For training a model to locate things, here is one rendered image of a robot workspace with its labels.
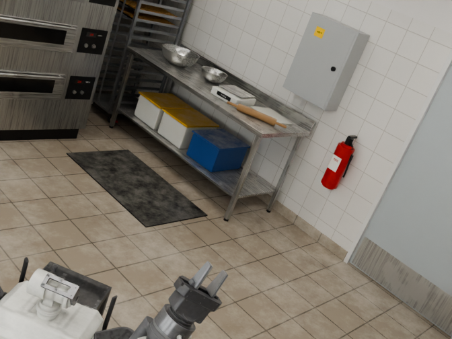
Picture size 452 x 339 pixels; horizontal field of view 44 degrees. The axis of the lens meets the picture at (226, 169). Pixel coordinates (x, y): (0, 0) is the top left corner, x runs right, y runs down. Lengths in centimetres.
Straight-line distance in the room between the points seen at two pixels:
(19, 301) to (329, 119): 390
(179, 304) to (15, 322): 47
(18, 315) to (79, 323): 15
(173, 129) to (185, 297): 426
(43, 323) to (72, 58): 376
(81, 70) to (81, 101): 31
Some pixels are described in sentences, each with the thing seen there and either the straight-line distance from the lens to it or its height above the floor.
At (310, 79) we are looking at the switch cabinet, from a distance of 495.
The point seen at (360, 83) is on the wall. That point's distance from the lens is 493.
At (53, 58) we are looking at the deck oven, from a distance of 498.
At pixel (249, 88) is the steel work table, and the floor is 94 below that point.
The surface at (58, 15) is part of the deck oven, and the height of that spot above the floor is 116.
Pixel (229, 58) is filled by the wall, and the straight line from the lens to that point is 580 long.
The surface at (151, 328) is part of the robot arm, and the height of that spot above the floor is 139.
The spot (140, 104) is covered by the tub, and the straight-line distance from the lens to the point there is 578.
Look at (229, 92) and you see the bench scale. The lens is 507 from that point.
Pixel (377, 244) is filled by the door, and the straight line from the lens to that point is 499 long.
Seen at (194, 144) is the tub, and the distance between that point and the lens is 522.
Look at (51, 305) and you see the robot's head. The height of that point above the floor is 125.
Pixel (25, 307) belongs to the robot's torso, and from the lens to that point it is 155.
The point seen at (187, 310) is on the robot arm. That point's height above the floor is 146.
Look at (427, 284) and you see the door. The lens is 488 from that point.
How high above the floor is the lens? 220
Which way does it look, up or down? 22 degrees down
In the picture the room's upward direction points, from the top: 21 degrees clockwise
